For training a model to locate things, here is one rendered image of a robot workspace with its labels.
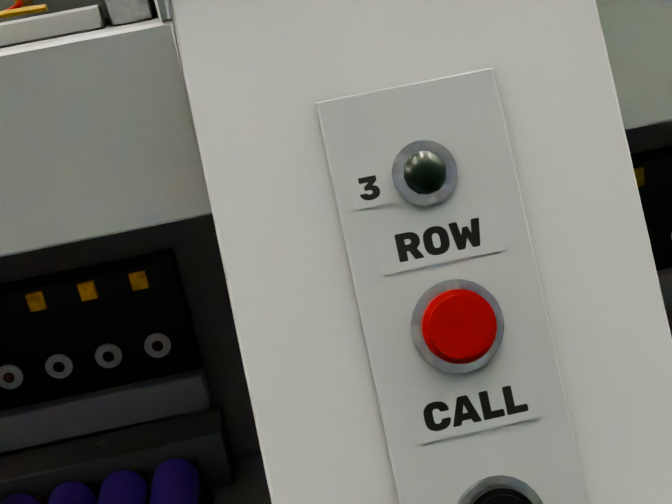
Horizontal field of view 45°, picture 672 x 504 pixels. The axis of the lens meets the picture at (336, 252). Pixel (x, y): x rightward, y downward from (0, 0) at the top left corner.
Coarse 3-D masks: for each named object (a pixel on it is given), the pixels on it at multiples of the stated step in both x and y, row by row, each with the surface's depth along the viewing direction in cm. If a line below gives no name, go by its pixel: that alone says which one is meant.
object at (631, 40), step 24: (600, 0) 19; (624, 0) 19; (648, 0) 19; (624, 24) 19; (648, 24) 19; (624, 48) 19; (648, 48) 19; (624, 72) 19; (648, 72) 19; (624, 96) 19; (648, 96) 20; (624, 120) 20; (648, 120) 20
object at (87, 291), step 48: (0, 288) 32; (48, 288) 32; (96, 288) 32; (144, 288) 32; (0, 336) 33; (48, 336) 33; (96, 336) 33; (144, 336) 33; (192, 336) 34; (48, 384) 33; (96, 384) 34
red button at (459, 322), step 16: (432, 304) 17; (448, 304) 17; (464, 304) 17; (480, 304) 17; (432, 320) 17; (448, 320) 17; (464, 320) 17; (480, 320) 17; (432, 336) 17; (448, 336) 17; (464, 336) 17; (480, 336) 17; (432, 352) 17; (448, 352) 17; (464, 352) 17; (480, 352) 17
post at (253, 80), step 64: (192, 0) 18; (256, 0) 18; (320, 0) 18; (384, 0) 18; (448, 0) 18; (512, 0) 18; (576, 0) 18; (192, 64) 18; (256, 64) 18; (320, 64) 18; (384, 64) 18; (448, 64) 18; (512, 64) 18; (576, 64) 18; (256, 128) 18; (320, 128) 18; (512, 128) 18; (576, 128) 18; (256, 192) 18; (320, 192) 18; (576, 192) 18; (256, 256) 18; (320, 256) 18; (576, 256) 18; (640, 256) 18; (256, 320) 17; (320, 320) 18; (576, 320) 18; (640, 320) 18; (256, 384) 17; (320, 384) 17; (576, 384) 18; (640, 384) 18; (320, 448) 17; (384, 448) 17; (640, 448) 18
